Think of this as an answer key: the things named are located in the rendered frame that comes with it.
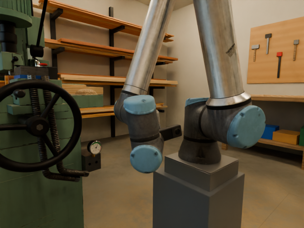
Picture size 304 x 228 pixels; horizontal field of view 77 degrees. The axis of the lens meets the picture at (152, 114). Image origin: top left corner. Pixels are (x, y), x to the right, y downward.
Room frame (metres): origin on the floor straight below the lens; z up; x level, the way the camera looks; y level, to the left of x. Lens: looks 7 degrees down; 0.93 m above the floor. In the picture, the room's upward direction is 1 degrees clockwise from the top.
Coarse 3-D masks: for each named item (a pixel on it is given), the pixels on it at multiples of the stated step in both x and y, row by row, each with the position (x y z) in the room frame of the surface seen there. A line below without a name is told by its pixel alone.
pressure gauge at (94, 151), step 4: (92, 140) 0.87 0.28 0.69; (88, 144) 0.85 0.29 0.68; (92, 144) 0.85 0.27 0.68; (96, 144) 0.86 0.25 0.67; (100, 144) 0.88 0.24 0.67; (88, 148) 0.85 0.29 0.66; (92, 148) 0.85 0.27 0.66; (96, 148) 0.86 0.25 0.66; (100, 148) 0.88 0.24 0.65; (92, 152) 0.85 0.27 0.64; (96, 152) 0.86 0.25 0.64; (92, 156) 0.87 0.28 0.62
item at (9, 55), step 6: (0, 54) 0.79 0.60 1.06; (6, 54) 0.79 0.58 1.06; (12, 54) 0.80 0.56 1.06; (18, 54) 0.81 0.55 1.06; (0, 60) 0.79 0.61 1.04; (6, 60) 0.78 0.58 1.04; (18, 60) 0.81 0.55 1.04; (0, 66) 0.80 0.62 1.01; (6, 66) 0.78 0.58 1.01; (12, 66) 0.80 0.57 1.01; (12, 72) 0.83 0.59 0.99
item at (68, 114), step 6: (0, 114) 0.67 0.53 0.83; (6, 114) 0.68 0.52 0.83; (24, 114) 0.72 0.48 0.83; (30, 114) 0.73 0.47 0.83; (60, 114) 0.81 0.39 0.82; (66, 114) 0.83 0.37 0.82; (72, 114) 0.85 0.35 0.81; (0, 120) 0.67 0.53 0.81; (6, 120) 0.68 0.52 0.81; (12, 120) 0.69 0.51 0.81
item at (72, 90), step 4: (64, 88) 0.98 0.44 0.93; (68, 88) 0.99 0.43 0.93; (72, 88) 1.01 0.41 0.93; (76, 88) 1.02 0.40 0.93; (80, 88) 1.04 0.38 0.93; (84, 88) 1.05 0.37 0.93; (88, 88) 1.07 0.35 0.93; (92, 88) 1.09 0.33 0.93; (96, 88) 1.11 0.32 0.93; (100, 88) 1.12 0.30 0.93; (68, 92) 0.99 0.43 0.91; (72, 92) 1.01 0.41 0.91; (96, 92) 1.11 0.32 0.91; (100, 92) 1.12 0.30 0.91
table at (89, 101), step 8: (8, 96) 0.69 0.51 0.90; (72, 96) 0.85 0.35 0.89; (80, 96) 0.88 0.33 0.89; (88, 96) 0.90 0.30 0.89; (96, 96) 0.93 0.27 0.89; (0, 104) 0.67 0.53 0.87; (8, 104) 0.67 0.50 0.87; (16, 104) 0.67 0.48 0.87; (56, 104) 0.71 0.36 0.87; (64, 104) 0.73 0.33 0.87; (80, 104) 0.88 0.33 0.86; (88, 104) 0.90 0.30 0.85; (96, 104) 0.93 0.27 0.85; (0, 112) 0.67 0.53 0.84; (8, 112) 0.67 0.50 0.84; (16, 112) 0.62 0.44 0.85; (24, 112) 0.64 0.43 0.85; (32, 112) 0.66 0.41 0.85
